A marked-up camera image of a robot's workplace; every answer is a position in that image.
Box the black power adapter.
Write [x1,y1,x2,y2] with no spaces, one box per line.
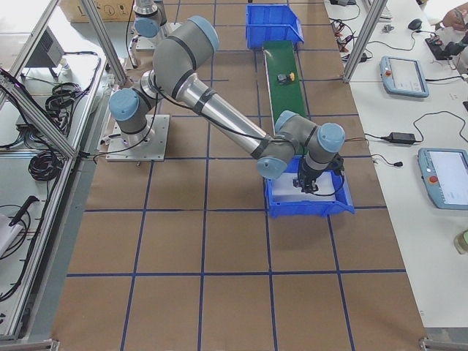
[388,132,417,145]

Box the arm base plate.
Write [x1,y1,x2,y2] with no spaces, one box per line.
[128,22,181,53]
[105,114,170,162]

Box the right blue plastic bin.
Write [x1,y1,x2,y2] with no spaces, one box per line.
[265,156,355,218]

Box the white foam pad right bin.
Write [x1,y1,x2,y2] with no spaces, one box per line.
[270,173,336,202]

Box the blue plastic bin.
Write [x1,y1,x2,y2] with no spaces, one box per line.
[265,156,355,218]
[246,4,304,50]

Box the black computer mouse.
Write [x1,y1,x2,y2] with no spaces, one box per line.
[407,18,423,31]

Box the aluminium frame post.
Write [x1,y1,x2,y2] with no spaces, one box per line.
[342,0,387,83]

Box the near teach pendant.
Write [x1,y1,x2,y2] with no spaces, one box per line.
[418,148,467,210]

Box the green conveyor belt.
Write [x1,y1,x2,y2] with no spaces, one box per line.
[263,40,310,124]

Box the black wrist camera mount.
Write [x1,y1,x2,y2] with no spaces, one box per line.
[326,154,344,176]

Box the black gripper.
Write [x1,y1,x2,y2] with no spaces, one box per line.
[292,160,339,194]

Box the left blue plastic bin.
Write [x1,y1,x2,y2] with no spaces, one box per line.
[246,4,304,50]

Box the cardboard box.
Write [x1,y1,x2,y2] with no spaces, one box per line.
[58,0,135,23]

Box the far teach pendant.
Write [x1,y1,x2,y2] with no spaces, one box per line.
[380,56,429,98]

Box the teach pendant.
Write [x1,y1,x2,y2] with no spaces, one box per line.
[418,148,467,210]
[380,56,429,98]

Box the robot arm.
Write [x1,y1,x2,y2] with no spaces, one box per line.
[109,15,345,195]
[132,0,173,42]

